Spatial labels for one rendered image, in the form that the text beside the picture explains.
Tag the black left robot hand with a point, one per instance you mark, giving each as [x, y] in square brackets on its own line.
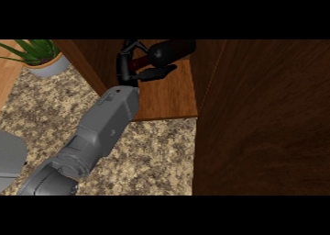
[124, 72]

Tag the dark wine bottle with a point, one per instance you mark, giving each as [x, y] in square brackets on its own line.
[173, 49]

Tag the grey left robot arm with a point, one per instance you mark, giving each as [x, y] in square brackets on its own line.
[105, 122]

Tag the wooden cabinet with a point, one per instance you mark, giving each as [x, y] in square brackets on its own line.
[165, 98]

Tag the dark brown cabinet door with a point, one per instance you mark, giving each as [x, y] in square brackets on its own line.
[271, 122]

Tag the green plant in grey pot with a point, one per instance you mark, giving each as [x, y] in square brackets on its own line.
[47, 65]

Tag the pale grey rounded object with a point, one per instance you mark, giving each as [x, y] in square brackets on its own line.
[4, 159]

